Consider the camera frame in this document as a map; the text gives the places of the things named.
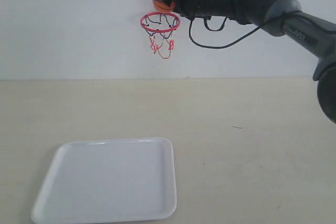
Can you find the small orange basketball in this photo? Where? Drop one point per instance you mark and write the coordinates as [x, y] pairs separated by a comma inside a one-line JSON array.
[[163, 7]]

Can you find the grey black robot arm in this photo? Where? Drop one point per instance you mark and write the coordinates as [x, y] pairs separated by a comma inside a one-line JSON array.
[[277, 18]]

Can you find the red mini basketball hoop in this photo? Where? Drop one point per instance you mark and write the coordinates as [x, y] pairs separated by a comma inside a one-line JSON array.
[[160, 28]]

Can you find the white plastic tray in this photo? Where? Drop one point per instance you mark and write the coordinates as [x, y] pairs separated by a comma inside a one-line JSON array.
[[108, 181]]

